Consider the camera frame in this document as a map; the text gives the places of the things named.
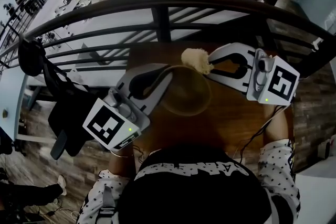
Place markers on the white plastic bag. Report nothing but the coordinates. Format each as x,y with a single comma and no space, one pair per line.
76,78

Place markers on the white plastic jug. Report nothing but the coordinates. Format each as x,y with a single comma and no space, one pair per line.
326,149

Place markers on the white desk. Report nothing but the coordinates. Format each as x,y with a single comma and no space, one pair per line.
10,102

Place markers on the black office chair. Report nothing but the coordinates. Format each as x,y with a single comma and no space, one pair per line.
71,110

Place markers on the brown wooden table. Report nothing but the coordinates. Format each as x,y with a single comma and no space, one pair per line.
183,133

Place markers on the person's left forearm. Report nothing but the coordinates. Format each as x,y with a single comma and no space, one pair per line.
122,165

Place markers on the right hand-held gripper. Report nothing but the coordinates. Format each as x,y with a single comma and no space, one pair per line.
282,84

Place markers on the brown wooden chair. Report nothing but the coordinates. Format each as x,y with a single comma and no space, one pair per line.
161,23

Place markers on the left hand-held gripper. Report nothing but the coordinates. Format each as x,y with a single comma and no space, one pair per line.
105,123

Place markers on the person's right forearm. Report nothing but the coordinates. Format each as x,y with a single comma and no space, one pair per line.
275,126

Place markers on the white curved counter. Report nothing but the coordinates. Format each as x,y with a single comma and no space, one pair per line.
317,196

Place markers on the person's black white shirt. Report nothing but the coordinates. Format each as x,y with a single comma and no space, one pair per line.
189,196

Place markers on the white plastic clamp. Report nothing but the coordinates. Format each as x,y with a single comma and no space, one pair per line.
316,44

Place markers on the small brown lump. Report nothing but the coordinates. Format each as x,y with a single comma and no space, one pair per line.
4,113

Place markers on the thin gold bangle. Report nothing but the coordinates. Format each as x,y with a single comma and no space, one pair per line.
118,155

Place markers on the beige sponge ball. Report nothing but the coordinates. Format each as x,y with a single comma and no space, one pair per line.
197,60

